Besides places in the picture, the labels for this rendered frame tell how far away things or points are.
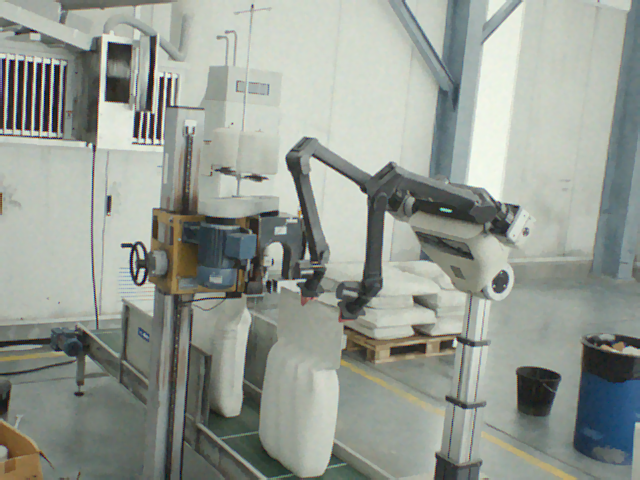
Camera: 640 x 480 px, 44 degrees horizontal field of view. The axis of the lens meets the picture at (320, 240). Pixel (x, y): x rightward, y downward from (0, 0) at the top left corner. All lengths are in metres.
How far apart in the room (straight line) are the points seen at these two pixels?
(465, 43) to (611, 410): 5.20
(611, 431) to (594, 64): 7.09
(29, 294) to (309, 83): 3.70
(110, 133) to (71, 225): 0.85
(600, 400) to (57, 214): 3.73
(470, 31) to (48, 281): 5.30
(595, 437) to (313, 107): 4.64
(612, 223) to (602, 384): 7.00
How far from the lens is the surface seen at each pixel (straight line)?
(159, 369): 3.33
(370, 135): 8.64
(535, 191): 10.55
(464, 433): 3.34
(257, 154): 3.04
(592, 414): 4.87
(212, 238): 3.01
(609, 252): 11.68
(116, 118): 5.37
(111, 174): 5.91
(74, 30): 5.44
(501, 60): 9.90
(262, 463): 3.31
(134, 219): 6.02
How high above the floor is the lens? 1.74
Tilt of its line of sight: 8 degrees down
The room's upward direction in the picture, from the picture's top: 5 degrees clockwise
